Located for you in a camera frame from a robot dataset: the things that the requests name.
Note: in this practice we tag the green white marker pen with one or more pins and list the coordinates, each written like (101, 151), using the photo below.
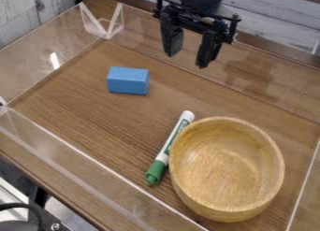
(156, 170)

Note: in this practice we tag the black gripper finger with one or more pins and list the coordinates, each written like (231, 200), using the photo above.
(172, 34)
(209, 48)

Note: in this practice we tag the clear acrylic corner bracket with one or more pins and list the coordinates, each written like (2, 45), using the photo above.
(102, 27)

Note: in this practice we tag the blue foam block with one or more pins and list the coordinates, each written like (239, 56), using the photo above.
(128, 80)

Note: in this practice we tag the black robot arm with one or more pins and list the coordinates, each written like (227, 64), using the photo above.
(201, 16)

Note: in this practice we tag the light wooden bowl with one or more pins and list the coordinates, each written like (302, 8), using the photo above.
(227, 169)

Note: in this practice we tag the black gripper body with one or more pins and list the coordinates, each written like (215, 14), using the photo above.
(200, 15)

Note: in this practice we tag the clear acrylic tray wall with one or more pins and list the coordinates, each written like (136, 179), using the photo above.
(109, 199)

